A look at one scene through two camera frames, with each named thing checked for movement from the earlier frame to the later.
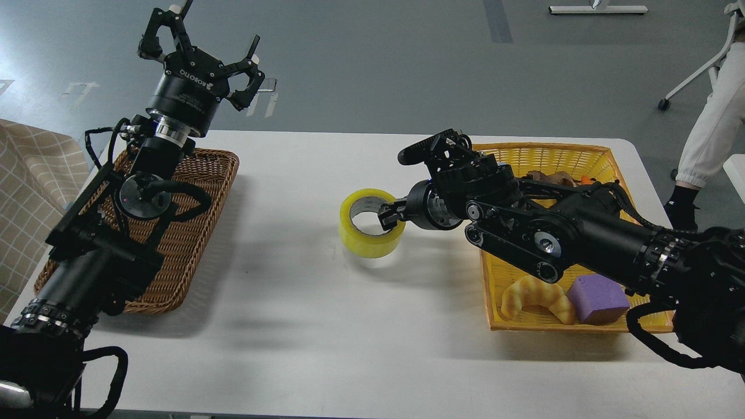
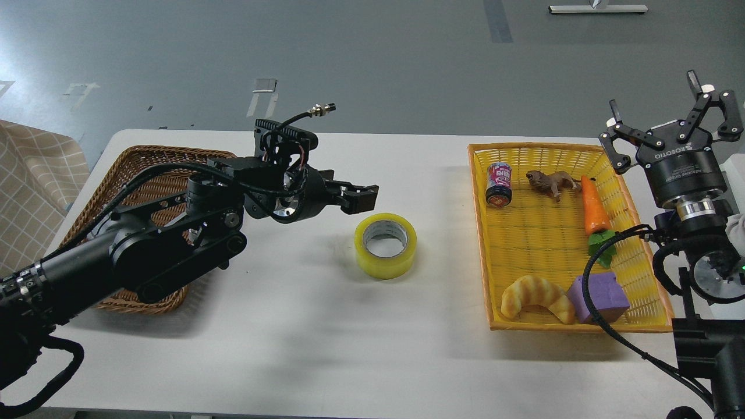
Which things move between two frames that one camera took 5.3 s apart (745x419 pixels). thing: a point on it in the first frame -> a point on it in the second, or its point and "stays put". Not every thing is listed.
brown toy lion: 557,177 stays put
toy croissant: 530,290 stays put
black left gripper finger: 150,46 -> 354,199
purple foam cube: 596,299 stays put
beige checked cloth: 42,170 stays put
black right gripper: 428,206 -> 682,169
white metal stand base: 599,9 stays put
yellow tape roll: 355,242 -> 392,268
